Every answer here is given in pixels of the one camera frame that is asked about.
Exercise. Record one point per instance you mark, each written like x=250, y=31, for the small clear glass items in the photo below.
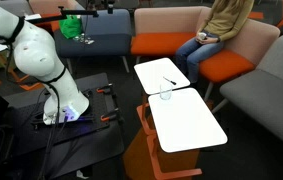
x=84, y=39

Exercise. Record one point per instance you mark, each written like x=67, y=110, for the white cup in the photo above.
x=202, y=35

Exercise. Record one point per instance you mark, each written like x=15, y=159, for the clear drinking glass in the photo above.
x=166, y=94

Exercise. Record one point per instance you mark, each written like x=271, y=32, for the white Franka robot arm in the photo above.
x=34, y=50

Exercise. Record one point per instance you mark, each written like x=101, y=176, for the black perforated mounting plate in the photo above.
x=97, y=103

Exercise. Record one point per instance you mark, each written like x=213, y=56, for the black robot cart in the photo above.
x=91, y=146

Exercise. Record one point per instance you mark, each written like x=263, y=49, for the black camera boom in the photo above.
x=77, y=12

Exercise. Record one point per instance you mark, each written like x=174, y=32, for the seated person in jeans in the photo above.
x=224, y=20

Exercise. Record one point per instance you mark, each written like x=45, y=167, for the pink armchair orange seat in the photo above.
x=47, y=6

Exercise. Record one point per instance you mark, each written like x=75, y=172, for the green bag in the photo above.
x=70, y=26

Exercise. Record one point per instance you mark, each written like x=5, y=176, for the black and white marker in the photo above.
x=170, y=80

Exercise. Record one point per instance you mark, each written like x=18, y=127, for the white side table orange base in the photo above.
x=157, y=75
x=184, y=121

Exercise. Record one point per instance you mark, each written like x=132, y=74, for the grey sofa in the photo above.
x=264, y=96

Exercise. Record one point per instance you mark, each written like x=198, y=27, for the dark blue armchair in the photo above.
x=107, y=33

